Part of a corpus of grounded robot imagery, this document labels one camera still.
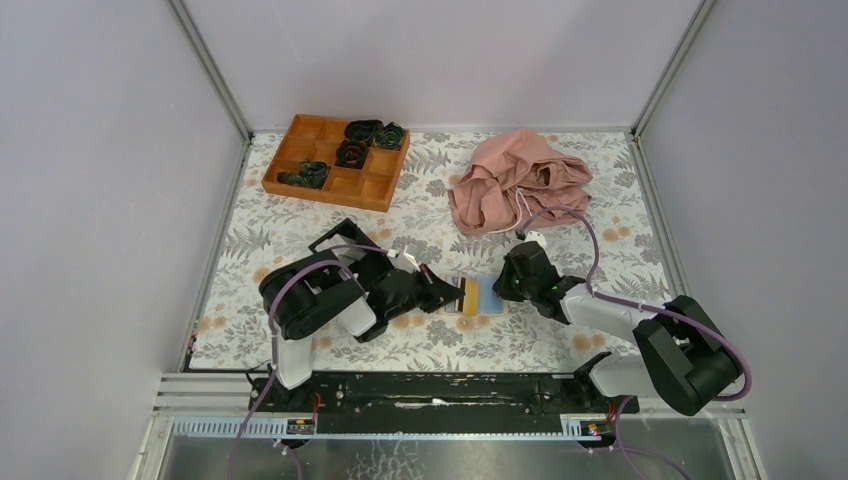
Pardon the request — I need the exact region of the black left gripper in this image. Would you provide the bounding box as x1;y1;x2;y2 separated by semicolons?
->
385;263;463;323

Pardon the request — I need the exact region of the gold credit card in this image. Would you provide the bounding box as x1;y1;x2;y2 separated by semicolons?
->
457;277;480;316

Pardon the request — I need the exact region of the tan leather card holder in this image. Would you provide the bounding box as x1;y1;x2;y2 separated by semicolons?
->
440;274;508;316

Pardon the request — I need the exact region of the black card box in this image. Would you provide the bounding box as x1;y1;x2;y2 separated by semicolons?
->
309;218;394;289

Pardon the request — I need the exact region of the blue credit card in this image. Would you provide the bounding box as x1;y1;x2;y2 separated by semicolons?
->
477;274;507;315

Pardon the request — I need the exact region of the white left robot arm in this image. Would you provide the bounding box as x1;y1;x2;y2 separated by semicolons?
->
258;244;465;411

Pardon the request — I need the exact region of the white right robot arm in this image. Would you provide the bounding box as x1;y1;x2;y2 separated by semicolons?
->
493;241;744;416

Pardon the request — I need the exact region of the floral patterned table mat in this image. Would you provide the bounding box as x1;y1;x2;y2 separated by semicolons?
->
188;132;673;372

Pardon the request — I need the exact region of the pink crumpled cloth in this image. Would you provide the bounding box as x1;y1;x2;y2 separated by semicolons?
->
448;129;593;236

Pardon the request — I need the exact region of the orange wooden divided tray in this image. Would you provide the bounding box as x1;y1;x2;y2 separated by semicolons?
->
262;114;410;212

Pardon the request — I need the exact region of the dark rolled belt centre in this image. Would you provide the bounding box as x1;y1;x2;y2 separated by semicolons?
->
335;139;370;170

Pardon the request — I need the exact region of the dark green rolled belt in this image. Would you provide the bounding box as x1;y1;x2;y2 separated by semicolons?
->
372;122;406;151

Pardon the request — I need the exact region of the dark belt lower left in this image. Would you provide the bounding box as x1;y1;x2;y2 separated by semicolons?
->
277;160;330;189

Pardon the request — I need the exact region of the dark rolled belt top left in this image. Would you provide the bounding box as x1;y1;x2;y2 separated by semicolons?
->
344;119;384;145

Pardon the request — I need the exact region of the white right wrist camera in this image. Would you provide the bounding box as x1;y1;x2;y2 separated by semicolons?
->
516;230;547;249

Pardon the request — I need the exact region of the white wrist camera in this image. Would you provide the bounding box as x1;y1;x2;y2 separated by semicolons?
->
516;230;547;249
386;246;420;273

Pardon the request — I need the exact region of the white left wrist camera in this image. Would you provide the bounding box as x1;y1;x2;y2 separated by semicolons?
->
386;246;420;273

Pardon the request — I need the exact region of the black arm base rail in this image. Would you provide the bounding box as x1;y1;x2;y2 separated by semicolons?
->
247;371;639;431

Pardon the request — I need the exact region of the white slotted cable duct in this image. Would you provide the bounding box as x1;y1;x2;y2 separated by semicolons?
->
172;415;612;446

